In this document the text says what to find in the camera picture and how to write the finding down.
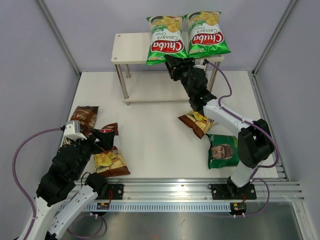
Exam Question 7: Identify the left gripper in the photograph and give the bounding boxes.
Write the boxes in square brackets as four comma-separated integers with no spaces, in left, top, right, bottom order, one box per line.
[70,128,115,179]

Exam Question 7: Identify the aluminium mounting rail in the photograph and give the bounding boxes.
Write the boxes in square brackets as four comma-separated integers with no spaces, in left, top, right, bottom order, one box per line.
[33,178,306,203]

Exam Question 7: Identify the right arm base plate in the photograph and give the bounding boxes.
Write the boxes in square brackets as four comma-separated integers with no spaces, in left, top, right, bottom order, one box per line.
[207,183,257,200]

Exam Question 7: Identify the green Chuba bag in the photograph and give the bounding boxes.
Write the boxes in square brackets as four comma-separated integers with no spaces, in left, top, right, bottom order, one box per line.
[184,11,231,59]
[145,15,187,66]

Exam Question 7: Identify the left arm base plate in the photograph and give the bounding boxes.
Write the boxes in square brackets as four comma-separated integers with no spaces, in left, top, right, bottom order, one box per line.
[96,183,124,200]

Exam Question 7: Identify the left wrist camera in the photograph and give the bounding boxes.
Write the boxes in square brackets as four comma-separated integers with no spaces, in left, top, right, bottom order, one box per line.
[63,120,87,141]

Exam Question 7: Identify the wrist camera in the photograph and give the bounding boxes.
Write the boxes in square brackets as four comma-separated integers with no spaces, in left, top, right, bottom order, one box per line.
[193,58,209,72]
[63,120,87,141]

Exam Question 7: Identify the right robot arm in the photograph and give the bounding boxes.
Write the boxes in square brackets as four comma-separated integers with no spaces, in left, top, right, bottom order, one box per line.
[165,55,280,200]

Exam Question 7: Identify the dark brown sea salt bag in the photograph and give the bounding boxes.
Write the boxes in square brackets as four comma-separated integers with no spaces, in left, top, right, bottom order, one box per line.
[61,106,99,146]

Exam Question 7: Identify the slotted cable duct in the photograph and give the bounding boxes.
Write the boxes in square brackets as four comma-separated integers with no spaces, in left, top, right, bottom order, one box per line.
[82,202,231,213]

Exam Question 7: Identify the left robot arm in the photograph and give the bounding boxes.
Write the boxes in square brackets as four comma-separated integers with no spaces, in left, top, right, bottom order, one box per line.
[12,122,115,240]

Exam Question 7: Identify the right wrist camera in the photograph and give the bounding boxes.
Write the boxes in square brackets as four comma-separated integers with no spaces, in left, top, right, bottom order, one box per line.
[193,58,209,72]

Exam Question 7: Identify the brown chuba bag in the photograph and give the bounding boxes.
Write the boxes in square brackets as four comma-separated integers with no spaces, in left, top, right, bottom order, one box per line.
[178,110,215,139]
[92,122,131,178]

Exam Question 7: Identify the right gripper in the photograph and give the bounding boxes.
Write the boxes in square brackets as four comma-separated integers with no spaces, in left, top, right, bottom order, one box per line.
[165,55,196,99]

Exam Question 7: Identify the dark green portrait chips bag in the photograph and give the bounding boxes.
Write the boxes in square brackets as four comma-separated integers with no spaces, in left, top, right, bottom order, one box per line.
[206,134,240,169]

